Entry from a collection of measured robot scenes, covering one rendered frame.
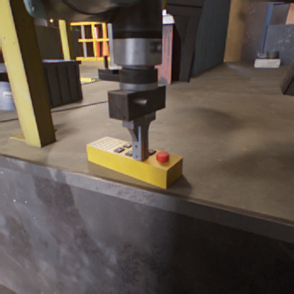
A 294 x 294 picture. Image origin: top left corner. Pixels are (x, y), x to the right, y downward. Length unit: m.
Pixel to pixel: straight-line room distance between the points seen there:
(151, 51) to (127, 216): 0.36
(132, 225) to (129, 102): 0.30
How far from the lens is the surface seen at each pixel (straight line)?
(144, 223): 0.54
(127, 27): 0.40
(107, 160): 0.55
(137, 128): 0.45
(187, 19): 0.29
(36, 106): 0.72
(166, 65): 1.99
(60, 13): 0.36
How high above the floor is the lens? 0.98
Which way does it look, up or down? 23 degrees down
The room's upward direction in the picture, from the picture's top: straight up
